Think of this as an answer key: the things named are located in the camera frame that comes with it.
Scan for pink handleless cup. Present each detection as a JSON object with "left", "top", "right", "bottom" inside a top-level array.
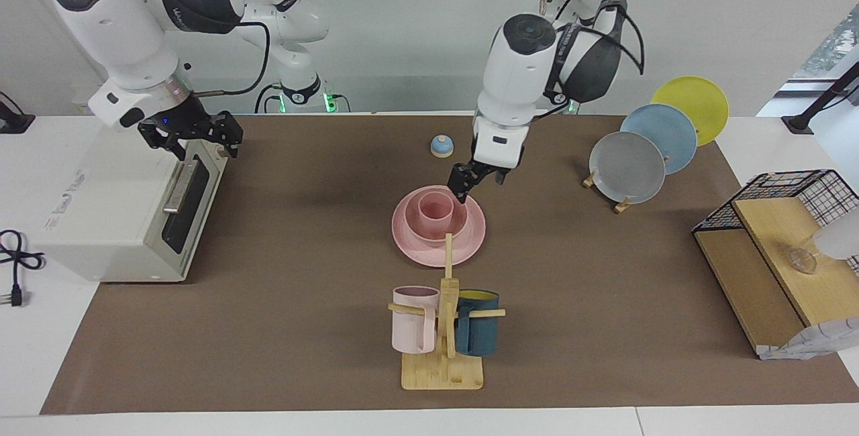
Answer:
[{"left": 417, "top": 191, "right": 455, "bottom": 235}]

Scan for pink bowl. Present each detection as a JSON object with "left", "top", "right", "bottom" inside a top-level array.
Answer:
[{"left": 403, "top": 186, "right": 469, "bottom": 242}]

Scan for pink plate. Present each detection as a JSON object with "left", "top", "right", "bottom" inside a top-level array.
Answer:
[{"left": 391, "top": 185, "right": 487, "bottom": 268}]

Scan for white toaster oven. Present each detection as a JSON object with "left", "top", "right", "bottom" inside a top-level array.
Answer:
[{"left": 30, "top": 107, "right": 229, "bottom": 284}]

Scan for wooden plate rack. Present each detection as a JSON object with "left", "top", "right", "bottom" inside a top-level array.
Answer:
[{"left": 582, "top": 171, "right": 633, "bottom": 214}]

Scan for grey plate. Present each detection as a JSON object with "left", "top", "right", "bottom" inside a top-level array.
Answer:
[{"left": 589, "top": 131, "right": 666, "bottom": 205}]

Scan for dark teal mug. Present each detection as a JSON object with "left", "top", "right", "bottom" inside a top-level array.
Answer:
[{"left": 454, "top": 289, "right": 500, "bottom": 358}]

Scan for pale pink mug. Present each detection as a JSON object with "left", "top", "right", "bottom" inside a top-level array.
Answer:
[{"left": 392, "top": 286, "right": 441, "bottom": 355}]

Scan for light blue plate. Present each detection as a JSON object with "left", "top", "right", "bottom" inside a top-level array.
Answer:
[{"left": 620, "top": 103, "right": 699, "bottom": 175}]

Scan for wooden mug tree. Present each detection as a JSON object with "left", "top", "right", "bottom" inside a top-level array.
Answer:
[{"left": 388, "top": 233, "right": 506, "bottom": 391}]

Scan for brown table mat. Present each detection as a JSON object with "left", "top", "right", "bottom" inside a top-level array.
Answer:
[{"left": 40, "top": 114, "right": 859, "bottom": 415}]

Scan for yellow plate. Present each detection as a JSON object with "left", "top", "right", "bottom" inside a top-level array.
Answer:
[{"left": 651, "top": 76, "right": 729, "bottom": 147}]

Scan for clear glass piece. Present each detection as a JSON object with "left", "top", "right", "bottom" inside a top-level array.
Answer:
[{"left": 789, "top": 241, "right": 819, "bottom": 274}]

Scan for frosted white container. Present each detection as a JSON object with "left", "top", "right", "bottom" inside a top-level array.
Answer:
[{"left": 812, "top": 211, "right": 859, "bottom": 262}]

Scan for patterned white bag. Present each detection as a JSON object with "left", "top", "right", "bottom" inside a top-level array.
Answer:
[{"left": 758, "top": 317, "right": 859, "bottom": 361}]

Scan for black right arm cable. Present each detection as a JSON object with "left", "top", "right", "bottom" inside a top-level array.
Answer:
[{"left": 193, "top": 20, "right": 271, "bottom": 97}]

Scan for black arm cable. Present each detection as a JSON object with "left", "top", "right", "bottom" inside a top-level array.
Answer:
[
  {"left": 193, "top": 20, "right": 271, "bottom": 97},
  {"left": 540, "top": 0, "right": 646, "bottom": 118}
]

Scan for black clamp mount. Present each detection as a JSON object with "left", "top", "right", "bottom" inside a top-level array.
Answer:
[
  {"left": 0, "top": 91, "right": 36, "bottom": 135},
  {"left": 782, "top": 60, "right": 859, "bottom": 135}
]

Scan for black power cord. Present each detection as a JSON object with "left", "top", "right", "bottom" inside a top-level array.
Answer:
[{"left": 0, "top": 229, "right": 46, "bottom": 308}]

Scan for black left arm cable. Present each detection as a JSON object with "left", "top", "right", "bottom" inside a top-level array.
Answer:
[{"left": 540, "top": 0, "right": 646, "bottom": 118}]

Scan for black wire wooden shelf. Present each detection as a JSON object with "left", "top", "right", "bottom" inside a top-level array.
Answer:
[{"left": 691, "top": 169, "right": 859, "bottom": 356}]

